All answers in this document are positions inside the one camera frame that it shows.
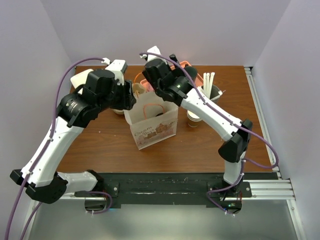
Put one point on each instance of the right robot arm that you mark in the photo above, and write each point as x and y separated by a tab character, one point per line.
235	133

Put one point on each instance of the cardboard cup carrier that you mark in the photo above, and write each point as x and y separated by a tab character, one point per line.
118	112

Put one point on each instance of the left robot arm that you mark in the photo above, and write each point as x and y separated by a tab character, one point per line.
42	182

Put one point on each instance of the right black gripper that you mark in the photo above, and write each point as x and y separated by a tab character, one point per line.
176	73

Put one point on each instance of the white takeout box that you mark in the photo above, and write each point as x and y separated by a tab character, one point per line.
80	78

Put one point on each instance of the grey stirrer holder cup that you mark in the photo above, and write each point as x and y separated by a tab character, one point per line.
214	97

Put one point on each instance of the salmon pink tray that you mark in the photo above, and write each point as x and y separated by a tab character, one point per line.
149	88

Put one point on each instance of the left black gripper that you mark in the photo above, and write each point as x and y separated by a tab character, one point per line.
128	100

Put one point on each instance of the paper bag with orange handles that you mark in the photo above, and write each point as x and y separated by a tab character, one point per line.
145	127

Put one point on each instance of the stack of paper cups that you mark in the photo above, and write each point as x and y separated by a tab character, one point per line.
192	119

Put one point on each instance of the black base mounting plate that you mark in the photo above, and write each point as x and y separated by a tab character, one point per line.
172	188

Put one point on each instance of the dark grey mug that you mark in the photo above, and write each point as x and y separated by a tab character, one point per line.
192	71

